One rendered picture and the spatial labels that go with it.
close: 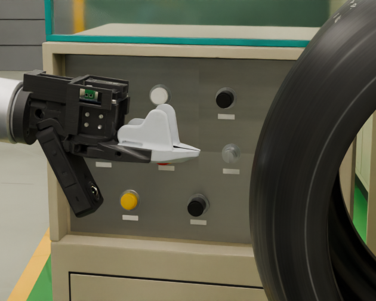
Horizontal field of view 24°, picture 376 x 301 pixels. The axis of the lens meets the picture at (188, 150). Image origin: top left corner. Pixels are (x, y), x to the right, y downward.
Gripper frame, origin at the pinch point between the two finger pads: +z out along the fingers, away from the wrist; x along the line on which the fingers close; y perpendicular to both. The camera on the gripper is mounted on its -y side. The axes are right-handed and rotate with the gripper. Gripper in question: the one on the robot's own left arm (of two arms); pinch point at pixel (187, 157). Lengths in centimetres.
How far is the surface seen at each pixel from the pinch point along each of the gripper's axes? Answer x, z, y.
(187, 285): 51, -6, -38
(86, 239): 54, -27, -34
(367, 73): -11.5, 18.3, 14.1
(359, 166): 413, 28, -101
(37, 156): 460, -189, -143
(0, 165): 431, -204, -145
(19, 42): 854, -369, -130
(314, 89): -10.2, 13.5, 11.6
